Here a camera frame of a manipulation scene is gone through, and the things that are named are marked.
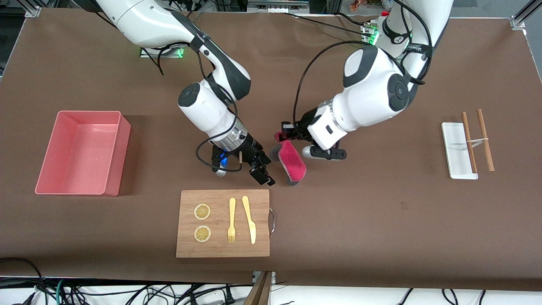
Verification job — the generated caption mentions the red and grey cloth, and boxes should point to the red and grey cloth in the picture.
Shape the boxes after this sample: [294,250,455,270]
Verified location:
[270,132,307,187]

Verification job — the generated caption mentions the yellow plastic fork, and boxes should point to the yellow plastic fork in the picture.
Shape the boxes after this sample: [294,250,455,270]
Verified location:
[228,198,236,244]

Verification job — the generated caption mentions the yellow plastic knife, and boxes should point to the yellow plastic knife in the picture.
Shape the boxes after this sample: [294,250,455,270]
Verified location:
[242,195,257,245]

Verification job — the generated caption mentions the wooden cutting board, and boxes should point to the wooden cutting board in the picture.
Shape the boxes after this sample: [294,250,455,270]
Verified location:
[176,189,276,258]

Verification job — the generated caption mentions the grey power strip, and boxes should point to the grey power strip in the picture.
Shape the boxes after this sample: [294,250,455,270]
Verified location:
[247,0,310,14]

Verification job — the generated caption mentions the white rack tray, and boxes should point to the white rack tray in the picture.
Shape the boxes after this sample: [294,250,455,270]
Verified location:
[441,122,479,180]

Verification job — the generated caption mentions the pink plastic bin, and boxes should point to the pink plastic bin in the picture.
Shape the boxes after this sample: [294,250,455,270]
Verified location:
[35,111,131,197]

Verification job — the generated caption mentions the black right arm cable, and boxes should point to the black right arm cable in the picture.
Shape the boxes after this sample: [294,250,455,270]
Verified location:
[156,40,244,173]

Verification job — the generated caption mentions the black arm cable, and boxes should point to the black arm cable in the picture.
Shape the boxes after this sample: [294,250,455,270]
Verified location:
[292,0,433,128]
[156,40,244,173]

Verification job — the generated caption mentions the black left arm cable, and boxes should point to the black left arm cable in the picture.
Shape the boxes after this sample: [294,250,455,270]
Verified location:
[292,0,433,128]

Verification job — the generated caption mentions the black table cable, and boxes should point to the black table cable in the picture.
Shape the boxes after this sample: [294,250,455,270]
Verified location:
[283,11,375,36]

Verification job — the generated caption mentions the brown wooden post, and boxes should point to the brown wooden post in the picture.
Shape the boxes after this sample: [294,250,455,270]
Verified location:
[243,271,274,305]

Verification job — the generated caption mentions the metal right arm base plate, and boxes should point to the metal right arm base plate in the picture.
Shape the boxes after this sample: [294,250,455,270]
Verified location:
[140,46,185,58]

